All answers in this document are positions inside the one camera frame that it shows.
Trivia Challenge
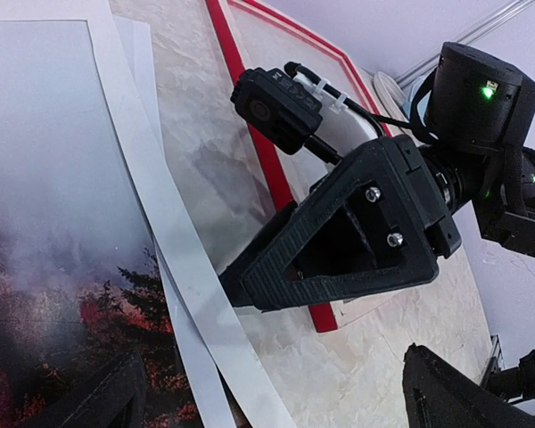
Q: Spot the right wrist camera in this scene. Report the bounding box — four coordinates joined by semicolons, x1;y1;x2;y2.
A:
230;68;322;155

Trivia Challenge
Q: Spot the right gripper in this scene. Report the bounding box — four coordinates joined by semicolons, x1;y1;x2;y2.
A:
391;41;535;259

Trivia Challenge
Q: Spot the white patterned plate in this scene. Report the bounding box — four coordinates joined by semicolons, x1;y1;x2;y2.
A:
373;71;407;109

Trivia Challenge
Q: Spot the white mat board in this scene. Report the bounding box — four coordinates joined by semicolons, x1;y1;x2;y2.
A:
0;1;295;427

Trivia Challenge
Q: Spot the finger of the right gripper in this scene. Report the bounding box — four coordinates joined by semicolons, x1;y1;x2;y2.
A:
241;136;439;310
219;201;298;308

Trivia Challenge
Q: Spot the right aluminium post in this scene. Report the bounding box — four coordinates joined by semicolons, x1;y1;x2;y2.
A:
394;0;535;86

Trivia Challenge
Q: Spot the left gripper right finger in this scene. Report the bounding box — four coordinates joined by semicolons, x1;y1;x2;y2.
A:
402;344;535;428

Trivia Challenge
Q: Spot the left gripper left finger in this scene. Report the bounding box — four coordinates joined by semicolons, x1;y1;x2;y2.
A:
19;350;147;427

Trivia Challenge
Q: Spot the light blue mug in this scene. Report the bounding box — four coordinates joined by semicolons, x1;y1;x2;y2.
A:
401;75;431;119

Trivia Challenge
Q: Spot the red wooden picture frame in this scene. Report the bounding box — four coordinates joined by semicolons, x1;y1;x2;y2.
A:
204;0;393;333

